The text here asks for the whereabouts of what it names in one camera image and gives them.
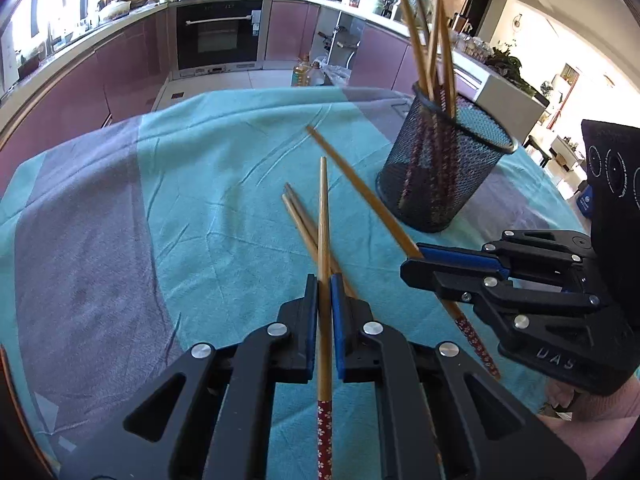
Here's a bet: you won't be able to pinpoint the white casserole pot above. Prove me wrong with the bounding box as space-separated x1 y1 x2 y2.
99 0 132 22

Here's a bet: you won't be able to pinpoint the white plastic bag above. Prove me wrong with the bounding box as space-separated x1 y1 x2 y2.
321 62 354 86

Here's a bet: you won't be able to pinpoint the dark wooden door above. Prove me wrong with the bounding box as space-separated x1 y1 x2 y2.
467 0 493 38

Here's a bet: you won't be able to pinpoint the clear plastic food container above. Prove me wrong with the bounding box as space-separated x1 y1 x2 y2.
462 35 493 61

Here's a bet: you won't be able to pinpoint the person's right hand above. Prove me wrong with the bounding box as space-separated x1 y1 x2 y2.
539 377 640 428

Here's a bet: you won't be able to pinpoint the black built-in oven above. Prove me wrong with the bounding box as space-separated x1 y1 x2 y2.
175 0 266 73

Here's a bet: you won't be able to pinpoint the white kitchen countertop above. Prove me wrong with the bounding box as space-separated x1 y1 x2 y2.
0 0 550 111

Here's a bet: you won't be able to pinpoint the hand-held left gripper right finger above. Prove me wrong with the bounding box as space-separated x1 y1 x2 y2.
330 272 586 480

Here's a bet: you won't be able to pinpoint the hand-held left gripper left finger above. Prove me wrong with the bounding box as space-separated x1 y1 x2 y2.
60 274 319 480

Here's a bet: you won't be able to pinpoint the purple lower kitchen cabinets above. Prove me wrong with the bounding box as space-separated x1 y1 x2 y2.
0 7 171 183
265 0 321 63
347 24 481 101

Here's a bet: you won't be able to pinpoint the teal and grey tablecloth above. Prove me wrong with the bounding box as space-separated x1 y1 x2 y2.
0 85 601 480

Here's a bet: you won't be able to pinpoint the black mesh utensil holder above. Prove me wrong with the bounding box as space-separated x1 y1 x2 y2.
376 81 519 233

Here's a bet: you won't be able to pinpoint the yellow cooking oil bottle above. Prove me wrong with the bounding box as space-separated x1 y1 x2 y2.
291 55 312 88

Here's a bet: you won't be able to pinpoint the green leafy vegetables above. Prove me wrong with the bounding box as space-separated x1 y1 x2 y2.
485 42 541 96

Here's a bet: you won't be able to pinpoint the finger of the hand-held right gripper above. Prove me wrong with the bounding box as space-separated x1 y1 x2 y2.
400 257 616 352
417 230 596 287

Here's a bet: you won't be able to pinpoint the bundle of wooden chopsticks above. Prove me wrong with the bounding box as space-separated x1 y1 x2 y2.
387 0 461 216

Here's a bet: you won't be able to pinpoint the red-tipped wooden chopstick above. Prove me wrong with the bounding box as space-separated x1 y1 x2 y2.
316 156 335 480
281 194 321 262
306 126 502 380
284 182 358 300

